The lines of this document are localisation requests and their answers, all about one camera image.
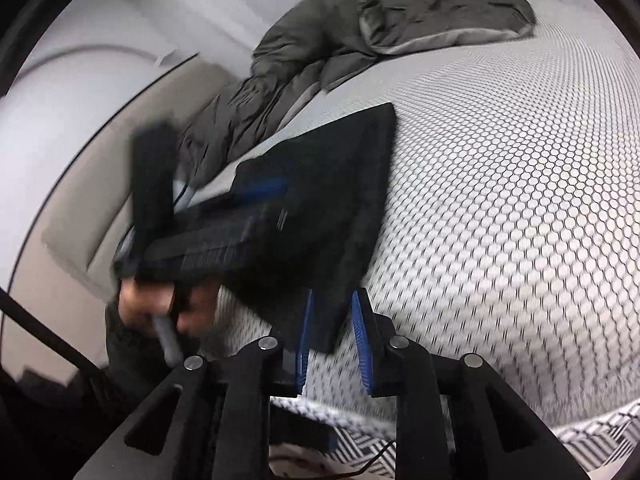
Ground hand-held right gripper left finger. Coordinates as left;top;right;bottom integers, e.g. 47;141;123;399
72;287;317;480

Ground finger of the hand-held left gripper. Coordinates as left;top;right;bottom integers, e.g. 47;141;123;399
172;177;288;211

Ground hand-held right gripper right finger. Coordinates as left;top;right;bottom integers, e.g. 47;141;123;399
351;288;591;480

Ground black pants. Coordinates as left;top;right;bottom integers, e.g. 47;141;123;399
145;102;398;354

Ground person's left hand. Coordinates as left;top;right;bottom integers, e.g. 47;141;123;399
118;279;219;343

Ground black floor strip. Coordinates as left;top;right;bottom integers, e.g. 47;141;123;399
0;287;108;376

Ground white hexagon patterned mattress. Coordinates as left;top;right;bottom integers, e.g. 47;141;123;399
200;0;640;480

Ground grey puffer jacket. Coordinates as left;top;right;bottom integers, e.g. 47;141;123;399
177;0;537;186

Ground thin black cable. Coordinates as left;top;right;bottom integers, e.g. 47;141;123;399
327;440;397;477

